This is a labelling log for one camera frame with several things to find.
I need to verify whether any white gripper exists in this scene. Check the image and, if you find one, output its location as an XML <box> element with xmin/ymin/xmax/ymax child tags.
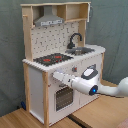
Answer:
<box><xmin>53</xmin><ymin>71</ymin><xmax>86</xmax><ymax>88</ymax></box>

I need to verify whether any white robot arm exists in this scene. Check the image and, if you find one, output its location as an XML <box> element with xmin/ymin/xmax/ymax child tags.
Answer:
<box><xmin>53</xmin><ymin>70</ymin><xmax>128</xmax><ymax>97</ymax></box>

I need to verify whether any wooden toy kitchen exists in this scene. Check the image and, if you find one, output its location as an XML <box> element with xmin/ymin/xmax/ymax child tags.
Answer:
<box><xmin>22</xmin><ymin>2</ymin><xmax>105</xmax><ymax>128</ymax></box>

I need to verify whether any toy oven door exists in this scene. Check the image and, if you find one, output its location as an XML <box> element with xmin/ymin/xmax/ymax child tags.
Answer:
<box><xmin>55</xmin><ymin>87</ymin><xmax>74</xmax><ymax>111</ymax></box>

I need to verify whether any grey toy sink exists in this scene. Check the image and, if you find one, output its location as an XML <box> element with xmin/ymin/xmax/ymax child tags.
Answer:
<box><xmin>65</xmin><ymin>47</ymin><xmax>95</xmax><ymax>56</ymax></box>

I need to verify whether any black toy faucet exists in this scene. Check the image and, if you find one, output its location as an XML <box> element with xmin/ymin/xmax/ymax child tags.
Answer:
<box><xmin>67</xmin><ymin>32</ymin><xmax>83</xmax><ymax>50</ymax></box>

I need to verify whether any black toy stovetop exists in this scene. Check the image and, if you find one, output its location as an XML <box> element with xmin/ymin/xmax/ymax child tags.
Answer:
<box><xmin>34</xmin><ymin>53</ymin><xmax>70</xmax><ymax>66</ymax></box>

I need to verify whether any grey range hood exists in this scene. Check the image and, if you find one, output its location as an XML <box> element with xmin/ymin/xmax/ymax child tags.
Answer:
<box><xmin>35</xmin><ymin>5</ymin><xmax>64</xmax><ymax>27</ymax></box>

